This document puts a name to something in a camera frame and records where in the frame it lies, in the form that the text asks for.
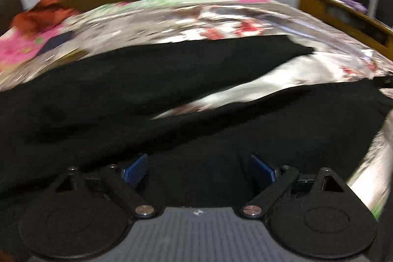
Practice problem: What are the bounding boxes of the black pants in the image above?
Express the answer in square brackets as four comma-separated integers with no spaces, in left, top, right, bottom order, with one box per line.
[0,34,393,262]

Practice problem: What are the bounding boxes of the floral satin quilt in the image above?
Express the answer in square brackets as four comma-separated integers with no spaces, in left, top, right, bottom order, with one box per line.
[1,0,392,224]

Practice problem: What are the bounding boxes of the dark blue flat booklet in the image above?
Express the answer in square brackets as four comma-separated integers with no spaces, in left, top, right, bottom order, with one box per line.
[36,31,75,56]

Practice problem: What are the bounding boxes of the pink floral bed sheet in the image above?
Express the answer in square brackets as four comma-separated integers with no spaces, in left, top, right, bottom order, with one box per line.
[0,25,68,72]

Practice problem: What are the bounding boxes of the wooden side table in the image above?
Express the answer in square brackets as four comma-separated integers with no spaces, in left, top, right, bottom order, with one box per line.
[298,0,392,59]

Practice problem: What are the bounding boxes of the red orange cloth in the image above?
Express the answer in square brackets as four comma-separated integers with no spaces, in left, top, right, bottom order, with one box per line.
[10,0,79,37]

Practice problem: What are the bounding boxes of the dark wooden headboard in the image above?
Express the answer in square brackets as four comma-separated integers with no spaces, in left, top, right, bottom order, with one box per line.
[0,0,23,35]

